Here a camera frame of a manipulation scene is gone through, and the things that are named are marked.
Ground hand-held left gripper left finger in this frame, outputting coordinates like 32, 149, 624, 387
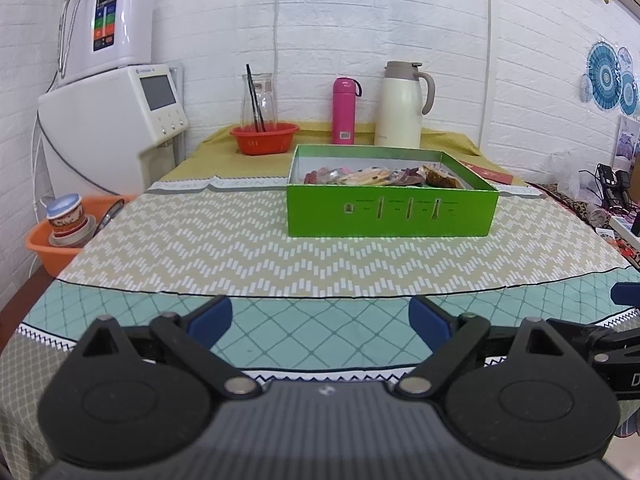
77, 296, 261, 402

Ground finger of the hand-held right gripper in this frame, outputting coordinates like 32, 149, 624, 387
546, 318, 640, 363
612, 282, 640, 307

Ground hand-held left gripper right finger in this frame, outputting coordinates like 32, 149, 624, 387
397, 296, 571, 401

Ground green cardboard box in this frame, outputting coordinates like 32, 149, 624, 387
286, 143, 500, 237

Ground brown bar packet orange ends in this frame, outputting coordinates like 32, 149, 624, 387
420, 164, 458, 189

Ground pink seed packet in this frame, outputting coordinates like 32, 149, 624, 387
337, 166, 398, 184

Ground clear nut packet orange ends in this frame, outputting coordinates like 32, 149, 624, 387
302, 167, 343, 185

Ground white flat box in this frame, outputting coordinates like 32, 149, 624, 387
609, 214, 640, 247

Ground patterned tablecloth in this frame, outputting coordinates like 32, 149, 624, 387
0, 175, 640, 461

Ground black charger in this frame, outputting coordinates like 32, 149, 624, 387
595, 162, 637, 212

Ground leopard print cloth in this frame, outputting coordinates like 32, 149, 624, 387
537, 182, 603, 222

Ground clear plastic bag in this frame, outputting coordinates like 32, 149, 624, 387
550, 150, 601, 196

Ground metal ladle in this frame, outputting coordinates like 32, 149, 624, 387
91, 199, 126, 237

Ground red envelope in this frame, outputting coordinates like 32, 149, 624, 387
457, 160, 515, 184

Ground yellow cloth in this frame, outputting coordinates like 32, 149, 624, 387
160, 121, 526, 186

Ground orange plastic basin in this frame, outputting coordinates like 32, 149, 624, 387
26, 194, 138, 278

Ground stacked cups and bowls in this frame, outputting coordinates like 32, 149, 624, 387
46, 195, 96, 248

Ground red plastic basket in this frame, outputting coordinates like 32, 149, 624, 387
230, 122, 301, 156

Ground cream thermos jug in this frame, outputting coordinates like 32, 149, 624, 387
375, 61, 436, 149

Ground black straw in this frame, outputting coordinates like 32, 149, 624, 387
245, 63, 263, 132
250, 82, 267, 132

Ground white water dispenser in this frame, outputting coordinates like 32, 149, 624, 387
39, 64, 190, 196

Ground glass carafe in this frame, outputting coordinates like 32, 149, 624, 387
241, 73, 278, 133

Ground pink bottle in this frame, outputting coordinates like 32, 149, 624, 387
332, 77, 363, 146

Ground white water ionizer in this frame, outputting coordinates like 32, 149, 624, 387
62, 0, 156, 85

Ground wall poster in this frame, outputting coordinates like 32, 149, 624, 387
616, 115, 640, 167

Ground grey hose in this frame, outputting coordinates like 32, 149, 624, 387
36, 119, 122, 197

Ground large blue round wall decoration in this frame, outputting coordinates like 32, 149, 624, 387
586, 41, 624, 111

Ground white wall pipe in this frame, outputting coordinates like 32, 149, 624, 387
476, 0, 497, 147

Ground white wall cable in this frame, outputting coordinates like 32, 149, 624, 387
272, 0, 284, 122

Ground metal ionizer hoses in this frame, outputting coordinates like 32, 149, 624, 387
56, 0, 77, 87

